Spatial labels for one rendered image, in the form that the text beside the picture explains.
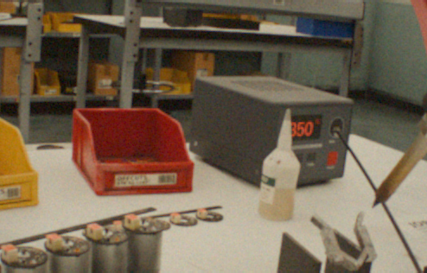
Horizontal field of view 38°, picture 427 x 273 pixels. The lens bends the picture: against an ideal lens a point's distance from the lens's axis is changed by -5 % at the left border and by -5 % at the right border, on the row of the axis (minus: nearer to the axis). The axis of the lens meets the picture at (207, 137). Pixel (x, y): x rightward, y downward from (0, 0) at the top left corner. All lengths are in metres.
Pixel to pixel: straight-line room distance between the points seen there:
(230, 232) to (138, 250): 0.19
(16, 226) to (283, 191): 0.23
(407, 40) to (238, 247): 5.76
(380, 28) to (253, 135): 5.85
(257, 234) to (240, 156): 0.15
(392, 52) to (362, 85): 0.49
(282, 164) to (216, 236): 0.09
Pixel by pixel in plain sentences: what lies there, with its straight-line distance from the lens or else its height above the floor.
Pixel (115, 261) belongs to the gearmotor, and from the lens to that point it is 0.36.
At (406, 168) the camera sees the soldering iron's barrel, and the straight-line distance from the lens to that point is 0.31.
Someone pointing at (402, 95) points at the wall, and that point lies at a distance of 6.26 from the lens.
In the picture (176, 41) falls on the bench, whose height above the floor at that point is 0.69.
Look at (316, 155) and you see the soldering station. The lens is 0.69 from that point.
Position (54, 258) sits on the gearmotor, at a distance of 0.34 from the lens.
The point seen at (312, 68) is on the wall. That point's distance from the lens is 6.09.
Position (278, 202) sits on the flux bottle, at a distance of 0.59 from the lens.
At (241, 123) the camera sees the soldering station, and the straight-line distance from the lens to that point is 0.68.
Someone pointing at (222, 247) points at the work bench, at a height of 0.75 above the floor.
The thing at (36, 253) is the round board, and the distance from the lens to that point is 0.34.
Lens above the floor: 0.95
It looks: 13 degrees down
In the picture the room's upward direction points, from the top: 5 degrees clockwise
